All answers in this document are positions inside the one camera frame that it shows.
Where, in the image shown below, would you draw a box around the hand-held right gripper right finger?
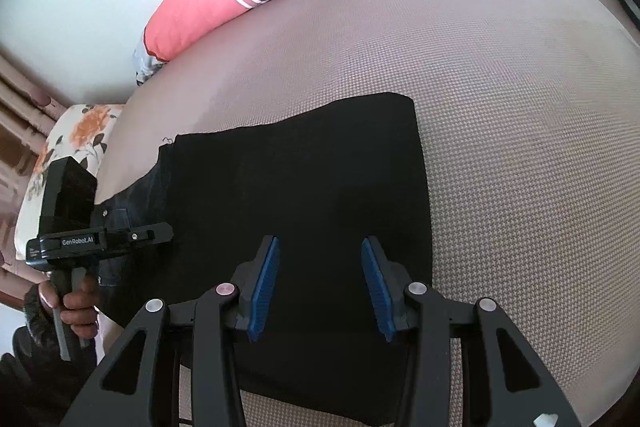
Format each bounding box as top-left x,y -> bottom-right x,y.
360,235 -> 584,427

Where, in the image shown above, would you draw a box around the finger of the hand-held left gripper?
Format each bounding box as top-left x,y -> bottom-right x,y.
102,222 -> 175,254

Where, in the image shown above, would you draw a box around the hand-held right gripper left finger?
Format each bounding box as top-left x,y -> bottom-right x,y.
60,235 -> 280,427

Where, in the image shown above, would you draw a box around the black pants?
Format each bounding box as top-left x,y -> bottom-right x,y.
92,93 -> 435,427

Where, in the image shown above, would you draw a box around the person's left hand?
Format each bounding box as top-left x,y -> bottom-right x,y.
38,276 -> 102,342

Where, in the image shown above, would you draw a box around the floral pillow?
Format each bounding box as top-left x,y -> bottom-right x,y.
15,103 -> 126,258

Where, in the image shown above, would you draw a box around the patterned curtain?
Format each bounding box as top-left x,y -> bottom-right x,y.
0,54 -> 66,303

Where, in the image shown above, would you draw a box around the beige bed cover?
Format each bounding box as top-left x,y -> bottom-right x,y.
95,0 -> 640,427

